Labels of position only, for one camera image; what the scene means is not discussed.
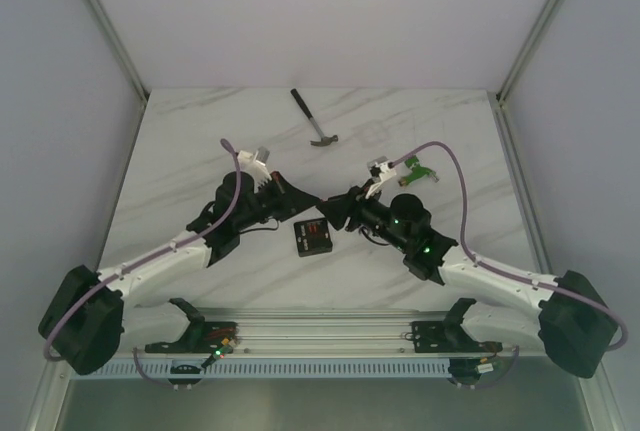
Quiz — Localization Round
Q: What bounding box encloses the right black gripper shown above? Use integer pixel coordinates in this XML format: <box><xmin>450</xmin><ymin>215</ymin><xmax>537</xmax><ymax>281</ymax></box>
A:
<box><xmin>316</xmin><ymin>177</ymin><xmax>410</xmax><ymax>253</ymax></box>

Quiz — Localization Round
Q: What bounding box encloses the black fuse box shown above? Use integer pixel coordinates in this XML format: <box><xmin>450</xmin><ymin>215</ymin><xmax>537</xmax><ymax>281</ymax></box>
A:
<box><xmin>293</xmin><ymin>218</ymin><xmax>333</xmax><ymax>257</ymax></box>

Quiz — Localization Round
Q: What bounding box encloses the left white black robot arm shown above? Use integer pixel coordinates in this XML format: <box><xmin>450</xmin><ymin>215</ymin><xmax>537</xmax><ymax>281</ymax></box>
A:
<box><xmin>38</xmin><ymin>171</ymin><xmax>320</xmax><ymax>375</ymax></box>

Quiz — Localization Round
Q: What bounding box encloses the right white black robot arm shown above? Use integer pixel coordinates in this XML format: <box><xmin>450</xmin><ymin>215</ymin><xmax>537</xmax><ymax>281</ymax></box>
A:
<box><xmin>317</xmin><ymin>187</ymin><xmax>620</xmax><ymax>379</ymax></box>

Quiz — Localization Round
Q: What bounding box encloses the clear plastic fuse box cover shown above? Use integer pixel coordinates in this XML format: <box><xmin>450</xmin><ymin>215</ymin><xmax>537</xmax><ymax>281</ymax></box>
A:
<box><xmin>352</xmin><ymin>120</ymin><xmax>390</xmax><ymax>148</ymax></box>

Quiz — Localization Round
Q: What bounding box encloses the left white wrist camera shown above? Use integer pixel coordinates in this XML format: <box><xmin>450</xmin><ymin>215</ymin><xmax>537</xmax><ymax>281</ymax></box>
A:
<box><xmin>237</xmin><ymin>147</ymin><xmax>272</xmax><ymax>186</ymax></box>

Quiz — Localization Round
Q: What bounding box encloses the claw hammer black handle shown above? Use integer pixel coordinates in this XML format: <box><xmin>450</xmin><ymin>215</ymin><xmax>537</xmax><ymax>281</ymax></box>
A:
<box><xmin>290</xmin><ymin>88</ymin><xmax>339</xmax><ymax>148</ymax></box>

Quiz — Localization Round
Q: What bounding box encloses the aluminium mounting rail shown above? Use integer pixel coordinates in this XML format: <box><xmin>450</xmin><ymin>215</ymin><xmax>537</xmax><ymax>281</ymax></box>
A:
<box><xmin>52</xmin><ymin>305</ymin><xmax>596</xmax><ymax>358</ymax></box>

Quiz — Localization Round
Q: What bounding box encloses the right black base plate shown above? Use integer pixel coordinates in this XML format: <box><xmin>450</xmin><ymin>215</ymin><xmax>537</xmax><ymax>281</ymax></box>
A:
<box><xmin>403</xmin><ymin>321</ymin><xmax>503</xmax><ymax>353</ymax></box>

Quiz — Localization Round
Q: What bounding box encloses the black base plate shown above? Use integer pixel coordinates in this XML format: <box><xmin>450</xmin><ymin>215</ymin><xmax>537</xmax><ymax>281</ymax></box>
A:
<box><xmin>144</xmin><ymin>321</ymin><xmax>237</xmax><ymax>354</ymax></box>
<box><xmin>403</xmin><ymin>321</ymin><xmax>503</xmax><ymax>353</ymax></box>

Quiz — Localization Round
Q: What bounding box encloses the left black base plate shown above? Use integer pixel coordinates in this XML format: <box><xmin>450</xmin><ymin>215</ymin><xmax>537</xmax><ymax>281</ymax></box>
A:
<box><xmin>144</xmin><ymin>321</ymin><xmax>237</xmax><ymax>354</ymax></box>

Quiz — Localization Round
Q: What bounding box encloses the grey slotted cable duct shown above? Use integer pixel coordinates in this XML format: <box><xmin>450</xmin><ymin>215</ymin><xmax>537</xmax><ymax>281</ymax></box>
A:
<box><xmin>69</xmin><ymin>360</ymin><xmax>576</xmax><ymax>381</ymax></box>

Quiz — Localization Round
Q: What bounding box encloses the left aluminium frame post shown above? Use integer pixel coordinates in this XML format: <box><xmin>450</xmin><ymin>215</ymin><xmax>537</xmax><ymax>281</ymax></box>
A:
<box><xmin>85</xmin><ymin>0</ymin><xmax>150</xmax><ymax>105</ymax></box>

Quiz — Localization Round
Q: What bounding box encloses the aluminium frame post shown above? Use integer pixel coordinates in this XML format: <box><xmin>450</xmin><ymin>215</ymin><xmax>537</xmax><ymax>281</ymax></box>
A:
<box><xmin>496</xmin><ymin>0</ymin><xmax>564</xmax><ymax>107</ymax></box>
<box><xmin>85</xmin><ymin>0</ymin><xmax>150</xmax><ymax>105</ymax></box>

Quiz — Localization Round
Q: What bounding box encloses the right aluminium frame post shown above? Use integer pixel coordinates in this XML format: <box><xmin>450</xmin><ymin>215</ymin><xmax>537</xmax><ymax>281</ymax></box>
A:
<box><xmin>496</xmin><ymin>0</ymin><xmax>564</xmax><ymax>107</ymax></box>

